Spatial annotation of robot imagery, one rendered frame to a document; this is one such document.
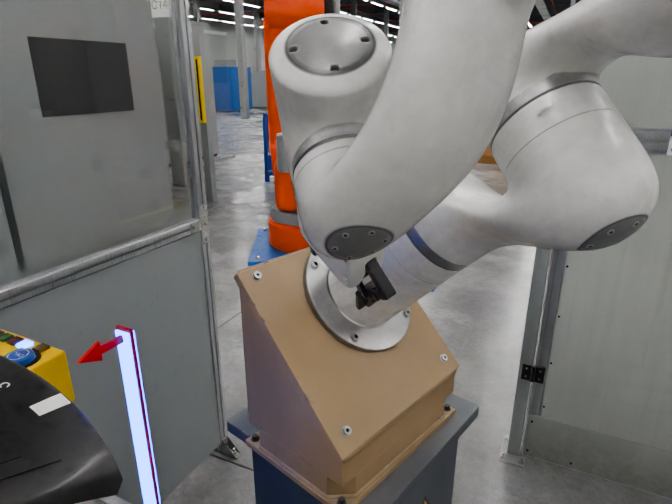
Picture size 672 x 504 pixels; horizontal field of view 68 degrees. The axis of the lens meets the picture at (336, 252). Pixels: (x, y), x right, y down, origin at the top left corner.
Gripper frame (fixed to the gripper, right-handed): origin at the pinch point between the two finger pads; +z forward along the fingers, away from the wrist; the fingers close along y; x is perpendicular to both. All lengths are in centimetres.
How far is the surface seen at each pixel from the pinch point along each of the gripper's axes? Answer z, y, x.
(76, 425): -4.8, 0.1, -31.8
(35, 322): 58, -61, -52
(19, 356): 14.4, -23.8, -41.4
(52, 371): 17.6, -20.7, -39.4
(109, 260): 65, -72, -31
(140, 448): 12.1, -0.6, -31.8
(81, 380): 80, -53, -55
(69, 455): -6.7, 3.1, -32.6
